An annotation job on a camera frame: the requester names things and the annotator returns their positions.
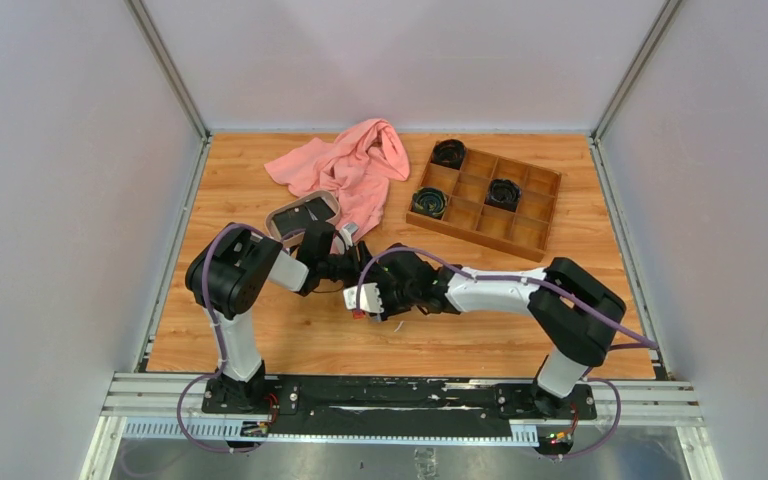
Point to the pink cloth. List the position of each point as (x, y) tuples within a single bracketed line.
[(356, 167)]

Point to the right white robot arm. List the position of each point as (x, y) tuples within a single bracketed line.
[(577, 312)]

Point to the wooden divided tray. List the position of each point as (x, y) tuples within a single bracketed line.
[(523, 233)]

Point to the rolled belt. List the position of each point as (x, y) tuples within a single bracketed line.
[(449, 153), (430, 202), (504, 194)]

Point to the rolled belt back left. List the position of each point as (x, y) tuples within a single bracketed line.
[(449, 153)]

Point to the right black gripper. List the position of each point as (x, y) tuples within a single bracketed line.
[(382, 285)]

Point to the rolled belt front left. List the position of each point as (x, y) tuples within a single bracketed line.
[(430, 202)]

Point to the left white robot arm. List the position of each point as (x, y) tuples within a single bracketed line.
[(227, 277)]

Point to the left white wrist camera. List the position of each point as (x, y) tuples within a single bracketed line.
[(347, 233)]

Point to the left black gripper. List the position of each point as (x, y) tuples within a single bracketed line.
[(356, 267)]

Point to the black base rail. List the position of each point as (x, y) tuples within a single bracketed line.
[(396, 408)]

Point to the rolled belt middle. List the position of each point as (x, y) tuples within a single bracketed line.
[(504, 194)]

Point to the beige oval card tray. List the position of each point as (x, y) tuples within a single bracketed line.
[(297, 238)]

